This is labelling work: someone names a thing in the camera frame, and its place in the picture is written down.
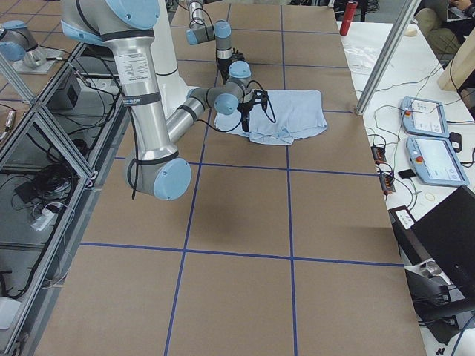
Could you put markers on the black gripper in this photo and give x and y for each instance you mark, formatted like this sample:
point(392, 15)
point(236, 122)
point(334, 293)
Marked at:
point(245, 108)
point(225, 68)

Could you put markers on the light blue button-up shirt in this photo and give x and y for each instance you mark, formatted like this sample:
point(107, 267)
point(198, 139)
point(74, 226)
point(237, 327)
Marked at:
point(291, 115)

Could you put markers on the black monitor on arm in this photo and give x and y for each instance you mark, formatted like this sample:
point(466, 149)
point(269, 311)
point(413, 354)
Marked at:
point(445, 234)

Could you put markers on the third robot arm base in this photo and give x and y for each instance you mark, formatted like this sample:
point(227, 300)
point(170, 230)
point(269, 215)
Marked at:
point(26, 55)

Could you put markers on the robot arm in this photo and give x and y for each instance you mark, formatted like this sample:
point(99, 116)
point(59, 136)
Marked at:
point(161, 105)
point(202, 29)

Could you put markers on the clear plastic bag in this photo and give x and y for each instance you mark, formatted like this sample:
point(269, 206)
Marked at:
point(361, 59)

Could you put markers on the orange connector board far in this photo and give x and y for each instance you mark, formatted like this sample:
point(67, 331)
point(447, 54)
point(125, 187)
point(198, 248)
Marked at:
point(379, 154)

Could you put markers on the orange connector board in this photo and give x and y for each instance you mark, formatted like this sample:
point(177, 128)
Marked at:
point(379, 154)
point(386, 179)

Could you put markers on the red cylinder tube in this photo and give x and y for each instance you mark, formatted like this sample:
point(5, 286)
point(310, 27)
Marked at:
point(349, 13)

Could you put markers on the orange connector board near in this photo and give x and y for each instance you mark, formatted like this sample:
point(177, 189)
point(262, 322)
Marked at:
point(386, 179)

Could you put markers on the grey electronics box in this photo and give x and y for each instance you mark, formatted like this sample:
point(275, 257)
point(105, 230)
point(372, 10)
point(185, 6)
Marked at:
point(66, 95)

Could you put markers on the upper blue teach pendant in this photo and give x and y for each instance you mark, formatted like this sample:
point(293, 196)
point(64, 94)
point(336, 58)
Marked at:
point(424, 117)

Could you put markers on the blue teach pendant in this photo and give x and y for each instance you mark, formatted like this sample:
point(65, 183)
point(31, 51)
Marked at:
point(424, 117)
point(435, 162)

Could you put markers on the lower blue teach pendant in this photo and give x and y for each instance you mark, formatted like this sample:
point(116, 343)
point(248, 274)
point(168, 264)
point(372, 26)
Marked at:
point(435, 162)

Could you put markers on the seated person dark hair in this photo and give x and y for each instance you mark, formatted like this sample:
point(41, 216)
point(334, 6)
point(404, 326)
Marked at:
point(446, 38)

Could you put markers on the wooden board upright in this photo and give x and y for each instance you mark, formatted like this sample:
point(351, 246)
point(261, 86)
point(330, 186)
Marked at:
point(460, 67)

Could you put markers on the white power strip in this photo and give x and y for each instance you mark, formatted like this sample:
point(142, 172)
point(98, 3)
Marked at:
point(43, 220)

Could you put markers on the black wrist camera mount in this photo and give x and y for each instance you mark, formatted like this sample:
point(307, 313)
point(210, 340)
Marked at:
point(237, 55)
point(260, 97)

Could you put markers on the aluminium frame post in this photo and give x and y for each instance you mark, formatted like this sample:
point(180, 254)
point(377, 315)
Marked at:
point(389, 48)

